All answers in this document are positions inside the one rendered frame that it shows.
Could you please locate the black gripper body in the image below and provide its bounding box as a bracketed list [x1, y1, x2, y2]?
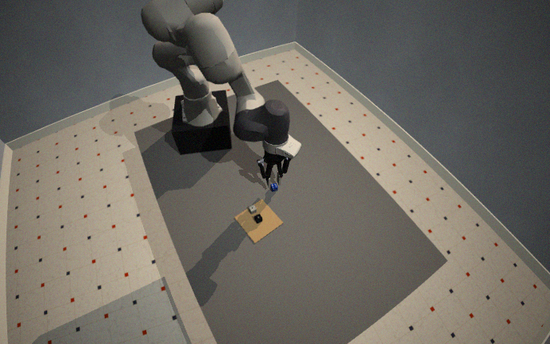
[263, 151, 285, 165]

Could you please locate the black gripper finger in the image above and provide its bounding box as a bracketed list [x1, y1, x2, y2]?
[257, 158, 274, 188]
[277, 157, 291, 185]

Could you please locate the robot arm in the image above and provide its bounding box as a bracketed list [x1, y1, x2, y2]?
[141, 0, 301, 159]

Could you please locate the orange flat mat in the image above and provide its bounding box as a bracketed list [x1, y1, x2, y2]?
[234, 199, 283, 243]

